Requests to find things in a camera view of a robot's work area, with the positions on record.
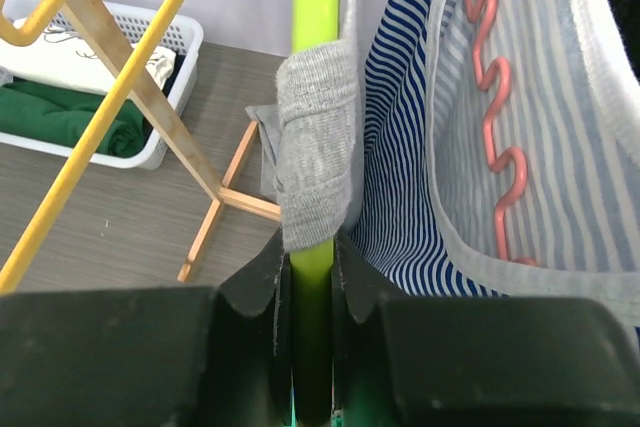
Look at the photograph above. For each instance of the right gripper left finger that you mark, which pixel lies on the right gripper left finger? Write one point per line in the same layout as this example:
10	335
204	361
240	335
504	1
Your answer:
164	356

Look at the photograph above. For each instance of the blue striped tank top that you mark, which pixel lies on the blue striped tank top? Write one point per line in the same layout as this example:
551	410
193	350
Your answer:
427	215

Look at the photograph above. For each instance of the grey tank top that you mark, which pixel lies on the grey tank top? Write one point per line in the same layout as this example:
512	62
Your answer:
311	137

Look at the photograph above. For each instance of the pink wavy hanger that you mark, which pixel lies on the pink wavy hanger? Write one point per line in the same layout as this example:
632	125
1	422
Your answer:
496	74

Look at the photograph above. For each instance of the white folded cloth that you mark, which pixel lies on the white folded cloth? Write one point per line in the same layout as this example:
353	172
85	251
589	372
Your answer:
59	57

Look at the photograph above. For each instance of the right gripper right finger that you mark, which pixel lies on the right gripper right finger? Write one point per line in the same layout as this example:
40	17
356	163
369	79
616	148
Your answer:
475	361

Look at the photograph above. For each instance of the dark green folded cloth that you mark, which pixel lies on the dark green folded cloth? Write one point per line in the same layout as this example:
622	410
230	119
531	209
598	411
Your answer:
60	116

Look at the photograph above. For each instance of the yellow hanger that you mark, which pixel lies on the yellow hanger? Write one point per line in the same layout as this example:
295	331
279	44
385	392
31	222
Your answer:
100	112

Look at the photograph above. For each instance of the white plastic basket back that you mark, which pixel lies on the white plastic basket back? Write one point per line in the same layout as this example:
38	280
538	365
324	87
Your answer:
184	36

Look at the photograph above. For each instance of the wooden clothes rack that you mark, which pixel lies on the wooden clothes rack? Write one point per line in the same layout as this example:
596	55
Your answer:
150	97

